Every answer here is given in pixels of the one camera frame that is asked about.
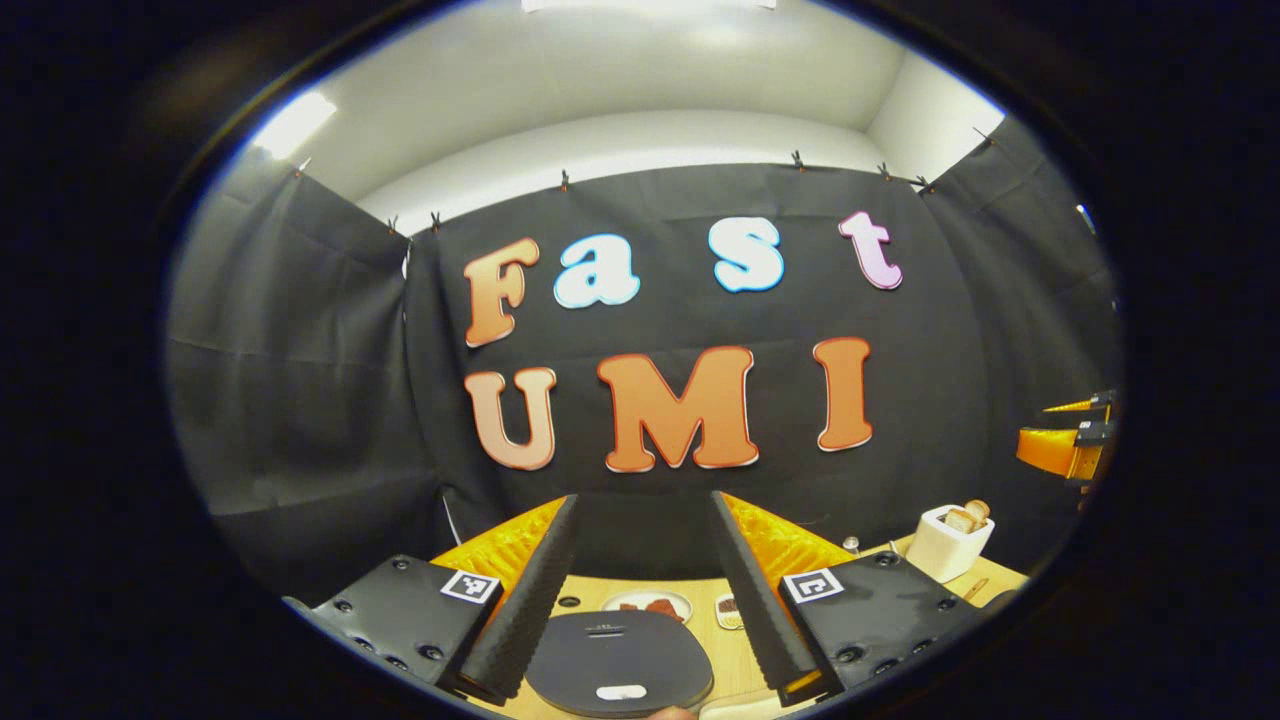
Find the white divided bean dish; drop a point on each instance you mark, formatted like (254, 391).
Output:
(730, 610)

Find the toasted bread slice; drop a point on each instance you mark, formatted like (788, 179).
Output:
(960, 520)
(978, 510)

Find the wooden spoon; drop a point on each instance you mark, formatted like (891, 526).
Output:
(978, 588)

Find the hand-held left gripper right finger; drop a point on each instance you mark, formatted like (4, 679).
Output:
(760, 610)

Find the black and silver rice cooker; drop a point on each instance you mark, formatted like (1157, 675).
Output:
(620, 655)

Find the white toaster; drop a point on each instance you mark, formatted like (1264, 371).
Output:
(945, 555)

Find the row of small backdrop clamps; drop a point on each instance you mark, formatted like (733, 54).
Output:
(563, 181)

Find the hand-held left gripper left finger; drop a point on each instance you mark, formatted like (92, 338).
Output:
(520, 620)

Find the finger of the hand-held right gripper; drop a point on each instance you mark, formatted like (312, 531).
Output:
(1055, 450)
(1090, 402)

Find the round white plate red food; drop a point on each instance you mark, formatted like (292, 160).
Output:
(650, 605)

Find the long ceiling light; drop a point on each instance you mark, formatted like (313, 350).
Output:
(295, 125)
(650, 4)

